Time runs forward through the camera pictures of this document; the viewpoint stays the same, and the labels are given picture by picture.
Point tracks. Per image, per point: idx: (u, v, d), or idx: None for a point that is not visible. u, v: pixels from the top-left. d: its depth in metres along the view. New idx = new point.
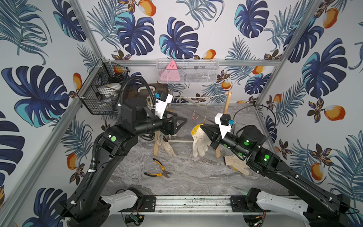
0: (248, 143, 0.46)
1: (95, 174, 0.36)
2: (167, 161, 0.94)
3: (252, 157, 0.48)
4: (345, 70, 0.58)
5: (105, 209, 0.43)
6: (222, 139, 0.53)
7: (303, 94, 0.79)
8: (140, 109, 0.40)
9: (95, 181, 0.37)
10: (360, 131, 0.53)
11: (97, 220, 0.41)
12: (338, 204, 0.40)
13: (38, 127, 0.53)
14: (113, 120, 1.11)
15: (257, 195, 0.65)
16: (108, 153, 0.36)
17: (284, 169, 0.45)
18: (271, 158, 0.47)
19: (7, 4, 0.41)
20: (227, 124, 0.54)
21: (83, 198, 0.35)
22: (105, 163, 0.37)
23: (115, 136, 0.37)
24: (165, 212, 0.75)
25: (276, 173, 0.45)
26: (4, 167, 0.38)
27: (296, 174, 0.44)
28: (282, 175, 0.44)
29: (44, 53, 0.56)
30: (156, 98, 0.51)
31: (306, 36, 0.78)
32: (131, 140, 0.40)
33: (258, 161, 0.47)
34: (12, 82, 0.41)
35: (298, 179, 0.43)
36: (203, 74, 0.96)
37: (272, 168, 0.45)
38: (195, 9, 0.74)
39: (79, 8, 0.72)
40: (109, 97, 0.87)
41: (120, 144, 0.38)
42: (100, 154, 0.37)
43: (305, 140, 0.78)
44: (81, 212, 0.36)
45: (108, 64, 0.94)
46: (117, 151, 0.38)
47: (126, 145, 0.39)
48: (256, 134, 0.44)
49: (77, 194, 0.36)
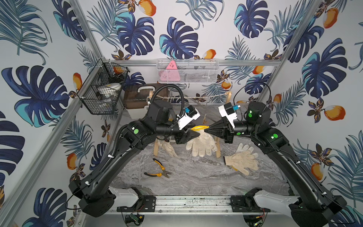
0: (252, 115, 0.49)
1: (112, 162, 0.38)
2: (167, 161, 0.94)
3: (258, 130, 0.49)
4: (345, 70, 0.58)
5: (107, 200, 0.42)
6: (233, 130, 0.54)
7: (303, 94, 0.78)
8: (166, 110, 0.44)
9: (111, 166, 0.39)
10: (360, 131, 0.53)
11: (101, 207, 0.42)
12: (330, 200, 0.38)
13: (38, 127, 0.53)
14: (113, 120, 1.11)
15: (256, 192, 0.66)
16: (129, 144, 0.39)
17: (289, 152, 0.44)
18: (279, 138, 0.46)
19: (8, 4, 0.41)
20: (233, 111, 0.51)
21: (96, 181, 0.37)
22: (123, 152, 0.39)
23: (137, 129, 0.40)
24: (165, 212, 0.75)
25: (277, 152, 0.44)
26: (4, 167, 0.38)
27: (298, 161, 0.43)
28: (284, 157, 0.43)
29: (44, 53, 0.56)
30: (185, 112, 0.53)
31: (306, 36, 0.78)
32: (151, 136, 0.43)
33: (264, 136, 0.46)
34: (12, 82, 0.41)
35: (298, 165, 0.42)
36: (203, 74, 0.97)
37: (276, 146, 0.44)
38: (195, 9, 0.74)
39: (79, 8, 0.72)
40: (109, 97, 0.87)
41: (141, 137, 0.41)
42: (121, 143, 0.40)
43: (305, 139, 0.78)
44: (91, 193, 0.37)
45: (108, 64, 0.94)
46: (137, 143, 0.41)
47: (146, 140, 0.42)
48: (257, 105, 0.46)
49: (91, 176, 0.38)
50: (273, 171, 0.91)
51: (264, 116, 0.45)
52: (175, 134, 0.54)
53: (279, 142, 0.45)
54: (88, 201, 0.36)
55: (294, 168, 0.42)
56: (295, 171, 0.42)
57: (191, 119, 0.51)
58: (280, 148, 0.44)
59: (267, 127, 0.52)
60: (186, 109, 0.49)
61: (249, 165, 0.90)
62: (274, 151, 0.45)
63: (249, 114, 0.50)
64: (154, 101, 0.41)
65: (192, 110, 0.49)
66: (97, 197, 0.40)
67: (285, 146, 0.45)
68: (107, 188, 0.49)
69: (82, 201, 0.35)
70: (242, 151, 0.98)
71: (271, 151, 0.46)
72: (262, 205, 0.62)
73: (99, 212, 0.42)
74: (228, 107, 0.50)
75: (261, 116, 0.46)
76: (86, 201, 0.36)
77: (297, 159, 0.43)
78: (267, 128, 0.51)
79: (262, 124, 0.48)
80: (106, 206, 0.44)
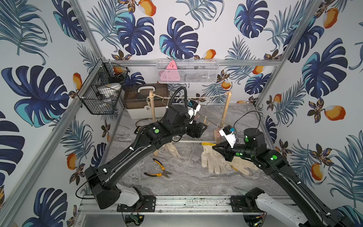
0: (248, 140, 0.55)
1: (132, 154, 0.42)
2: (167, 161, 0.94)
3: (256, 152, 0.54)
4: (345, 70, 0.58)
5: (115, 191, 0.44)
6: (232, 149, 0.61)
7: (303, 94, 0.79)
8: (183, 115, 0.49)
9: (132, 157, 0.43)
10: (360, 131, 0.53)
11: (108, 200, 0.43)
12: (335, 222, 0.38)
13: (38, 127, 0.53)
14: (113, 120, 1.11)
15: (258, 194, 0.65)
16: (149, 140, 0.44)
17: (289, 172, 0.46)
18: (278, 160, 0.49)
19: (8, 4, 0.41)
20: (230, 132, 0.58)
21: (114, 170, 0.40)
22: (143, 146, 0.43)
23: (158, 129, 0.46)
24: (165, 212, 0.75)
25: (277, 173, 0.47)
26: (4, 167, 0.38)
27: (298, 180, 0.45)
28: (285, 178, 0.46)
29: (44, 53, 0.56)
30: (189, 106, 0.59)
31: (306, 36, 0.78)
32: (168, 137, 0.48)
33: (263, 158, 0.50)
34: (12, 82, 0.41)
35: (299, 186, 0.44)
36: (203, 74, 0.96)
37: (276, 167, 0.47)
38: (195, 9, 0.74)
39: (79, 9, 0.72)
40: (109, 97, 0.87)
41: (160, 136, 0.46)
42: (141, 138, 0.44)
43: (305, 140, 0.78)
44: (108, 180, 0.39)
45: (108, 64, 0.94)
46: (156, 142, 0.46)
47: (163, 141, 0.48)
48: (252, 130, 0.53)
49: (109, 165, 0.40)
50: None
51: (259, 139, 0.51)
52: (188, 130, 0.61)
53: (279, 164, 0.48)
54: (102, 187, 0.38)
55: (296, 189, 0.44)
56: (298, 192, 0.44)
57: (194, 113, 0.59)
58: (281, 169, 0.47)
59: (265, 149, 0.55)
60: (190, 102, 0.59)
61: (249, 165, 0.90)
62: (275, 172, 0.48)
63: (245, 138, 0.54)
64: (172, 106, 0.46)
65: (194, 103, 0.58)
66: (109, 187, 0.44)
67: (286, 168, 0.47)
68: (117, 182, 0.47)
69: (98, 187, 0.37)
70: None
71: (272, 172, 0.49)
72: (264, 209, 0.62)
73: (105, 205, 0.43)
74: (226, 129, 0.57)
75: (255, 139, 0.53)
76: (101, 187, 0.38)
77: (298, 179, 0.45)
78: (265, 150, 0.55)
79: (259, 146, 0.53)
80: (112, 199, 0.45)
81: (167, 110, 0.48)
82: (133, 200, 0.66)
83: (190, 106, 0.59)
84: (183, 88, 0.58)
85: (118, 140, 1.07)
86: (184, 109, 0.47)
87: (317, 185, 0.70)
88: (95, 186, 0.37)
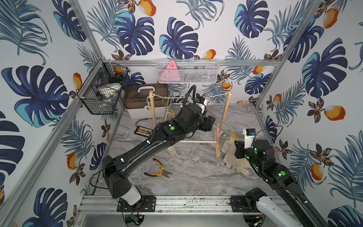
0: (257, 152, 0.54)
1: (148, 148, 0.44)
2: (167, 161, 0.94)
3: (264, 167, 0.53)
4: (345, 70, 0.58)
5: (127, 181, 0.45)
6: (245, 149, 0.63)
7: (303, 94, 0.79)
8: (196, 113, 0.51)
9: (149, 149, 0.45)
10: (360, 131, 0.53)
11: (120, 190, 0.45)
12: None
13: (38, 127, 0.53)
14: (113, 120, 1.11)
15: (260, 196, 0.65)
16: (165, 136, 0.46)
17: (296, 190, 0.46)
18: (286, 176, 0.49)
19: (8, 4, 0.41)
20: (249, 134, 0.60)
21: (131, 161, 0.42)
22: (159, 141, 0.46)
23: (173, 127, 0.48)
24: (165, 212, 0.75)
25: (284, 189, 0.47)
26: (4, 167, 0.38)
27: (305, 199, 0.45)
28: (291, 195, 0.46)
29: (44, 53, 0.56)
30: (197, 102, 0.50)
31: (306, 36, 0.78)
32: (182, 134, 0.51)
33: (271, 172, 0.50)
34: (12, 82, 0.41)
35: (305, 205, 0.44)
36: (203, 74, 0.96)
37: (283, 184, 0.47)
38: (195, 9, 0.74)
39: (79, 9, 0.72)
40: (109, 97, 0.87)
41: (176, 134, 0.48)
42: (158, 134, 0.47)
43: (305, 140, 0.78)
44: (125, 169, 0.42)
45: (108, 64, 0.94)
46: (171, 138, 0.49)
47: (177, 138, 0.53)
48: (263, 143, 0.53)
49: (126, 155, 0.43)
50: None
51: (268, 153, 0.51)
52: (200, 126, 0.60)
53: (286, 180, 0.48)
54: (120, 176, 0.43)
55: (302, 207, 0.44)
56: (303, 210, 0.44)
57: (203, 108, 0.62)
58: (288, 186, 0.47)
59: (274, 164, 0.55)
60: (197, 99, 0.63)
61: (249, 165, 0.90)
62: (281, 188, 0.48)
63: (254, 150, 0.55)
64: (187, 106, 0.47)
65: (202, 99, 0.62)
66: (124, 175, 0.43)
67: (293, 185, 0.47)
68: (131, 172, 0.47)
69: (115, 175, 0.39)
70: None
71: (279, 188, 0.49)
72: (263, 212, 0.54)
73: (118, 194, 0.45)
74: (248, 130, 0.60)
75: (265, 153, 0.52)
76: (119, 175, 0.40)
77: (305, 198, 0.45)
78: (274, 164, 0.55)
79: (267, 161, 0.52)
80: (124, 189, 0.46)
81: (182, 109, 0.50)
82: (133, 202, 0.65)
83: (198, 102, 0.50)
84: (193, 87, 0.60)
85: (118, 140, 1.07)
86: (198, 109, 0.50)
87: (317, 185, 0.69)
88: (113, 174, 0.39)
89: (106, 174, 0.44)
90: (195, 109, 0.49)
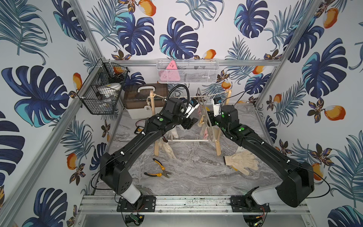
0: (224, 116, 0.61)
1: (145, 138, 0.49)
2: (167, 161, 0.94)
3: (229, 126, 0.61)
4: (345, 70, 0.58)
5: (129, 176, 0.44)
6: (215, 117, 0.70)
7: (303, 94, 0.79)
8: (179, 105, 0.59)
9: (146, 140, 0.50)
10: (360, 131, 0.53)
11: (123, 184, 0.46)
12: (294, 166, 0.43)
13: (38, 127, 0.53)
14: (113, 121, 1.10)
15: (254, 189, 0.68)
16: (156, 126, 0.52)
17: (254, 136, 0.54)
18: (246, 130, 0.57)
19: (7, 4, 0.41)
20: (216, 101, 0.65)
21: (131, 152, 0.45)
22: (153, 131, 0.51)
23: (162, 118, 0.54)
24: (165, 212, 0.75)
25: (246, 138, 0.54)
26: (4, 167, 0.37)
27: (263, 141, 0.52)
28: (252, 141, 0.53)
29: (44, 53, 0.56)
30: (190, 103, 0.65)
31: (306, 36, 0.78)
32: (170, 123, 0.58)
33: (235, 131, 0.57)
34: (12, 82, 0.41)
35: (263, 145, 0.51)
36: (203, 74, 0.97)
37: (243, 134, 0.56)
38: (195, 9, 0.74)
39: (79, 8, 0.72)
40: (109, 97, 0.87)
41: (165, 124, 0.55)
42: (150, 126, 0.52)
43: (306, 140, 0.77)
44: (126, 160, 0.43)
45: (108, 64, 0.94)
46: (162, 128, 0.54)
47: (168, 128, 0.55)
48: (227, 107, 0.60)
49: (125, 149, 0.45)
50: (273, 171, 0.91)
51: (233, 115, 0.58)
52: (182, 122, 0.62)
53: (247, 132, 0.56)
54: (123, 166, 0.41)
55: (260, 147, 0.51)
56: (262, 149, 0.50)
57: (193, 109, 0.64)
58: (248, 135, 0.55)
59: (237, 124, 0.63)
60: (192, 100, 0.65)
61: (249, 165, 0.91)
62: (244, 139, 0.55)
63: (222, 114, 0.62)
64: (169, 98, 0.56)
65: (195, 102, 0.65)
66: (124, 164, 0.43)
67: (253, 134, 0.55)
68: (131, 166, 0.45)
69: (118, 166, 0.41)
70: (241, 151, 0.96)
71: (242, 140, 0.56)
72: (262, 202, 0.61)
73: (122, 189, 0.46)
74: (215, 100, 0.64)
75: (230, 115, 0.59)
76: (121, 166, 0.41)
77: (262, 140, 0.52)
78: (238, 125, 0.63)
79: (233, 121, 0.60)
80: (126, 184, 0.48)
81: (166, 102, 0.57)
82: (133, 201, 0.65)
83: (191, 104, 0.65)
84: (183, 85, 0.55)
85: (118, 140, 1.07)
86: (180, 100, 0.58)
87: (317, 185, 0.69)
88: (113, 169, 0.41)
89: (105, 172, 0.46)
90: (177, 100, 0.57)
